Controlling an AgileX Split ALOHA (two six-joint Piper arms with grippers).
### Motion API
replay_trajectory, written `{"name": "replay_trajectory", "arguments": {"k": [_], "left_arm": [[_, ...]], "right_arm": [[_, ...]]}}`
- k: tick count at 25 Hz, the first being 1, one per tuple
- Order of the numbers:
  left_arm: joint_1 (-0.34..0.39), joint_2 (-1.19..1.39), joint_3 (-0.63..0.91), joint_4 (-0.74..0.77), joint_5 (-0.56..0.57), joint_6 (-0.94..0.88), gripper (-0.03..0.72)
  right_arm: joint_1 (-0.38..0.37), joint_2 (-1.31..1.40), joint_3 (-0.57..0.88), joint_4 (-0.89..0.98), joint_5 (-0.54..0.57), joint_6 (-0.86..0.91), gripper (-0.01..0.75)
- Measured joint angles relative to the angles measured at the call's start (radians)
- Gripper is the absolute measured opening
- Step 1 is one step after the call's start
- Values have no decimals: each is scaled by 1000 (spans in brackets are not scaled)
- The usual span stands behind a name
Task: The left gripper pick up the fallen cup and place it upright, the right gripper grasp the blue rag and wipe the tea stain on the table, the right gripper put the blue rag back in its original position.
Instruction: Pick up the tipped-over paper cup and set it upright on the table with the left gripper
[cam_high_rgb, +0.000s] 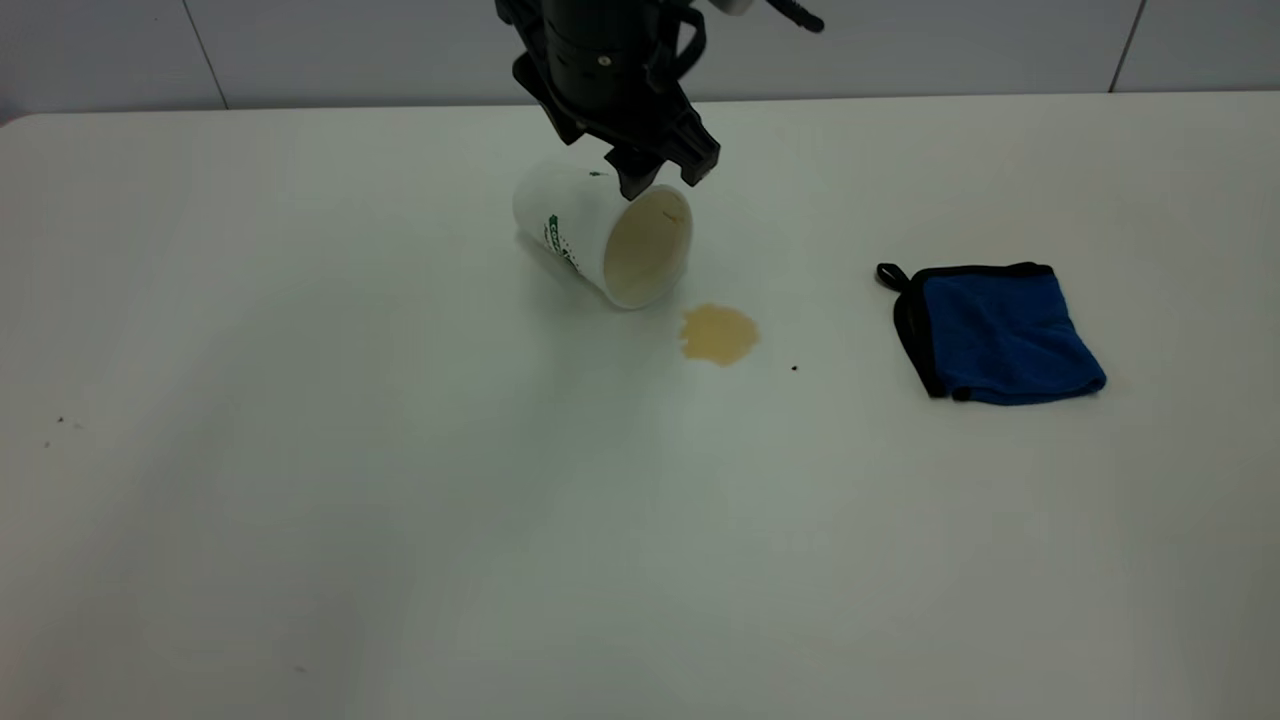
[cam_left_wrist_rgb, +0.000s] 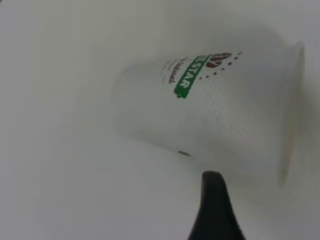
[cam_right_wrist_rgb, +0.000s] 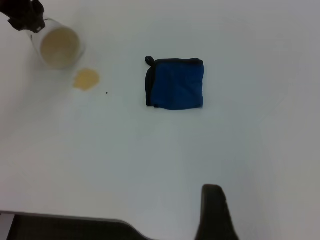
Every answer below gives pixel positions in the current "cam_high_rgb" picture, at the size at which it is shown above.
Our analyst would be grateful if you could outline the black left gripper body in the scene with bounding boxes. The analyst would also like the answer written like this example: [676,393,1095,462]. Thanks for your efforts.
[497,0,721,173]

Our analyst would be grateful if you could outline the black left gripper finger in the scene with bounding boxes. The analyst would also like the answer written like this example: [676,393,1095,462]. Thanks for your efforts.
[678,140,722,189]
[606,148,664,202]

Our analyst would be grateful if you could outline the white paper coffee cup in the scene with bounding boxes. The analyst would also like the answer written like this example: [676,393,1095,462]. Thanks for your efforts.
[513,160,695,310]

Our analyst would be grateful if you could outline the blue cloth with black trim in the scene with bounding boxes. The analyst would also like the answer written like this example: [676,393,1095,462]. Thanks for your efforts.
[876,262,1108,407]

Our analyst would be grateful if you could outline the light brown coffee spill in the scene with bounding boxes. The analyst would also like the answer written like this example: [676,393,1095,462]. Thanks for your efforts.
[679,304,761,366]

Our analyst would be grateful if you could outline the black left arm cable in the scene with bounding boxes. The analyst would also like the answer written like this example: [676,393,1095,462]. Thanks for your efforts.
[648,5,708,96]

